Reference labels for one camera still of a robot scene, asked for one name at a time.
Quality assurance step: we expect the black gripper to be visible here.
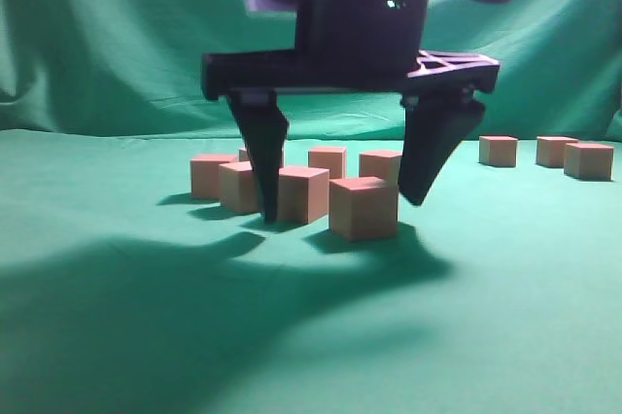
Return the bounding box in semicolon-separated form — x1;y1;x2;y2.
201;0;500;206

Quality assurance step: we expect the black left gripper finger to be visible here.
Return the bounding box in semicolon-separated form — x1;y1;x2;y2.
227;91;289;224

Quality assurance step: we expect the red cube column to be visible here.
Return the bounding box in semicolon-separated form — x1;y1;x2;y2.
328;177;398;242
564;142;614;181
359;150;401;185
277;165;329;224
237;148;285;167
219;161;259;214
536;136;578;168
479;136;518;167

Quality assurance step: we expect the green cloth backdrop and cover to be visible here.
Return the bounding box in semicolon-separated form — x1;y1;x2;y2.
1;0;621;413

